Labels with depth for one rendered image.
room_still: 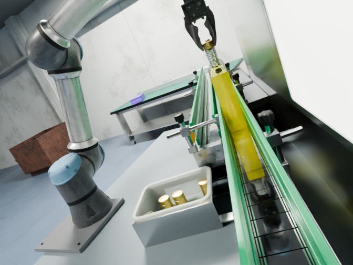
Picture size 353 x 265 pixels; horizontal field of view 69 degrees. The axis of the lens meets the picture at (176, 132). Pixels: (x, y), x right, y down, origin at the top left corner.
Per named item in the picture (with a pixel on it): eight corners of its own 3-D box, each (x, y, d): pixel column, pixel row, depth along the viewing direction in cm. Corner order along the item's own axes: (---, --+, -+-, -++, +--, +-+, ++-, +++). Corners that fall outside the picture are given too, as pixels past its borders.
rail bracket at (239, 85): (260, 101, 100) (249, 68, 96) (242, 107, 101) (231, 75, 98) (258, 99, 103) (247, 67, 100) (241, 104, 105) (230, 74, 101)
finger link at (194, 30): (194, 54, 83) (187, 24, 80) (195, 53, 88) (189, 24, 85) (204, 51, 82) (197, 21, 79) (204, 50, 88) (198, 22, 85)
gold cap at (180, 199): (176, 211, 74) (170, 199, 73) (178, 203, 77) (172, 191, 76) (188, 207, 73) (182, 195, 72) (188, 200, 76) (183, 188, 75)
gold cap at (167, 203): (163, 215, 75) (156, 203, 73) (164, 207, 78) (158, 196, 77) (174, 212, 74) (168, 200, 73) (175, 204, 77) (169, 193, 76)
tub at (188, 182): (224, 226, 62) (211, 197, 60) (143, 247, 68) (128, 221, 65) (220, 187, 79) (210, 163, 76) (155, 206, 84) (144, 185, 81)
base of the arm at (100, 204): (66, 231, 91) (51, 209, 88) (90, 203, 105) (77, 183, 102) (99, 225, 85) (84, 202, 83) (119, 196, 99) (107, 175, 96)
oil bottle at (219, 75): (248, 126, 80) (225, 61, 74) (230, 133, 81) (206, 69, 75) (245, 121, 85) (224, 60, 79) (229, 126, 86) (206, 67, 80)
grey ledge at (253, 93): (275, 116, 103) (267, 91, 100) (253, 124, 105) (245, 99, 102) (244, 80, 192) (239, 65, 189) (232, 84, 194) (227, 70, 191)
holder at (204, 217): (245, 222, 62) (235, 195, 59) (144, 247, 68) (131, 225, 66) (237, 183, 77) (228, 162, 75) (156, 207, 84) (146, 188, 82)
